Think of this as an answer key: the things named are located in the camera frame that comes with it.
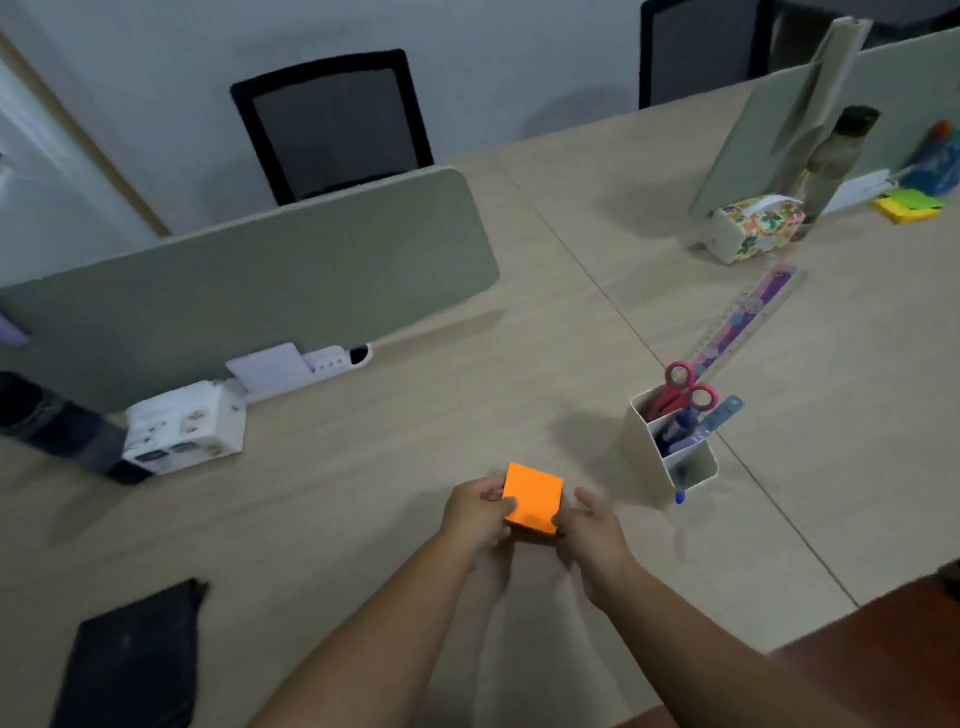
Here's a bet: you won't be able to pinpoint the pink handled scissors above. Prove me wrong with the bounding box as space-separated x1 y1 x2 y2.
648 361 721 423

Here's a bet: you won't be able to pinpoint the white desk organizer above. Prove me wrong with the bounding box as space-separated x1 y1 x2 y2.
615 384 720 508

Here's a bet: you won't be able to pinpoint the white power adapter box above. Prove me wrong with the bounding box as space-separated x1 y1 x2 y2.
122 380 248 476

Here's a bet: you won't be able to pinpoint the white paper sheet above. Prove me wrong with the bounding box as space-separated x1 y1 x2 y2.
822 169 898 216

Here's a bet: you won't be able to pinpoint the person's left forearm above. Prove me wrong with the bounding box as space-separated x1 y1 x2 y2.
247 528 481 728

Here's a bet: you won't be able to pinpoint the dark capped bottle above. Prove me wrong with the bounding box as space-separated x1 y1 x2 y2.
796 105 882 240

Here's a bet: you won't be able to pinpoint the person's right forearm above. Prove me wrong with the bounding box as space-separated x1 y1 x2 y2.
598 562 875 728

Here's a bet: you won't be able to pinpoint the grey desk divider panel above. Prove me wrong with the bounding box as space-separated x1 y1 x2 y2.
0 165 501 415
689 16 960 219

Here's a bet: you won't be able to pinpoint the yellow sticky note pad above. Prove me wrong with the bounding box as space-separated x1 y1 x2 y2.
872 196 942 225

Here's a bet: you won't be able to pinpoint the black mesh office chair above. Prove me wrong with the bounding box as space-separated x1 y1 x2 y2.
230 49 435 207
639 0 778 111

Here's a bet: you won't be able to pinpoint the floral tissue box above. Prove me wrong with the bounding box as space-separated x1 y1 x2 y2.
708 194 807 266

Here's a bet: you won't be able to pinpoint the purple patterned ruler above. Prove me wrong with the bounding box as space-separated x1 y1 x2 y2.
688 264 798 376

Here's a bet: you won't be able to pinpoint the blue spray bottle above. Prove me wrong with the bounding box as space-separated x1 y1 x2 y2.
900 120 960 198

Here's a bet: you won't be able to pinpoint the black pouch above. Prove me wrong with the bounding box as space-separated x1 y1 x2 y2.
49 578 210 728

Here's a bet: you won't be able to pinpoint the person's right hand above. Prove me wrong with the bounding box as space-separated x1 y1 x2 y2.
552 487 638 609

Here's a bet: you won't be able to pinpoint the blue transparent ruler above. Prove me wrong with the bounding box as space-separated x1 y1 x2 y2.
666 396 746 457

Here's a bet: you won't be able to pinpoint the blue marker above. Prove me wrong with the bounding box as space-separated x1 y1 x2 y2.
657 409 702 456

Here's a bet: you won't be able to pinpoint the orange sticky note pad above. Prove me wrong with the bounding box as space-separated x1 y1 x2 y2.
502 462 564 537

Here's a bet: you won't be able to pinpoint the dark cylindrical bottle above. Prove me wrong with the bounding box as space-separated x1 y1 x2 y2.
0 371 156 486

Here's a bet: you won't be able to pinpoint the person's left hand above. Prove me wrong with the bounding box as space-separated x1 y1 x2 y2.
440 476 519 569

